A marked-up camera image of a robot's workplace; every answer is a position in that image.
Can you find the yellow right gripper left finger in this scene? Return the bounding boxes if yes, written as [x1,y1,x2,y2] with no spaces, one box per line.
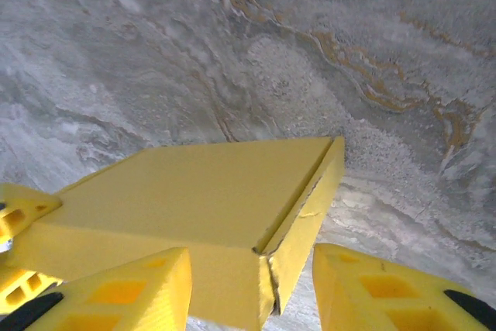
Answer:
[0,247,193,331]

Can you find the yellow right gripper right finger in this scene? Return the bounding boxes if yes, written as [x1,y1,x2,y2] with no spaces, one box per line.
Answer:
[312,243,492,331]

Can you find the yellow white paper box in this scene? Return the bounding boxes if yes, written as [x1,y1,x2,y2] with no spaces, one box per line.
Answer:
[5,136,346,331]

